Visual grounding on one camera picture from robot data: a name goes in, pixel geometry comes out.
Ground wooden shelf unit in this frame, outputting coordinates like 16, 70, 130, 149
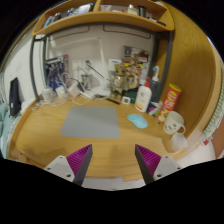
32, 0, 175, 37

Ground blue model kit box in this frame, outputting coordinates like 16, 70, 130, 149
44, 54, 70, 89

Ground grey mouse pad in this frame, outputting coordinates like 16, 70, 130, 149
60, 105, 122, 139

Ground metal cup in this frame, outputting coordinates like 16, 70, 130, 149
80, 73, 92, 90

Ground white ceramic mug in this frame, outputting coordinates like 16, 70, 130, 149
162, 110, 186, 136

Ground printed figure box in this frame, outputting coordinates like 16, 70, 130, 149
123, 45, 150, 89

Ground black ruler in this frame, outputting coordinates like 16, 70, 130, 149
105, 97, 121, 106

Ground clear plastic cup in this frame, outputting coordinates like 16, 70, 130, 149
41, 87, 54, 103

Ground light blue computer mouse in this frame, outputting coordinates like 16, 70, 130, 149
126, 113, 149, 130

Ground white wall box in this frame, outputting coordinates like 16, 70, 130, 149
107, 58, 123, 71

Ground white lotion bottle red pump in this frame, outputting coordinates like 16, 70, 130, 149
134, 76, 153, 113

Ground teal cloth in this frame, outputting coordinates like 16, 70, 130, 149
0, 101, 16, 149

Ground white charger block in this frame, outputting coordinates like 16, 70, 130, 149
68, 82, 82, 98

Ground clear plastic container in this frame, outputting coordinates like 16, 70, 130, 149
169, 132, 190, 152

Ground small white charger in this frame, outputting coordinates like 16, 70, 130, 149
54, 85, 68, 98

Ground white desk lamp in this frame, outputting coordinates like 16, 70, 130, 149
49, 35, 113, 98

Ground tan tree figure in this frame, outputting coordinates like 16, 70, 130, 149
111, 63, 126, 98

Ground blue spray bottle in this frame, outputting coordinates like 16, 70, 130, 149
149, 65, 162, 103

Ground red potato chip can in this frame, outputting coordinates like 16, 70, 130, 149
156, 83, 183, 125

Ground small blue box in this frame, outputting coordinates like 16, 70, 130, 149
146, 101, 161, 116

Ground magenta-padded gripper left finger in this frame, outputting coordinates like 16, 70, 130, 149
43, 143, 94, 187

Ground black flat device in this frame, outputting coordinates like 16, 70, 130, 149
8, 77, 23, 117

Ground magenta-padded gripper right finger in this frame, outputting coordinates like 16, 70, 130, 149
134, 143, 183, 185

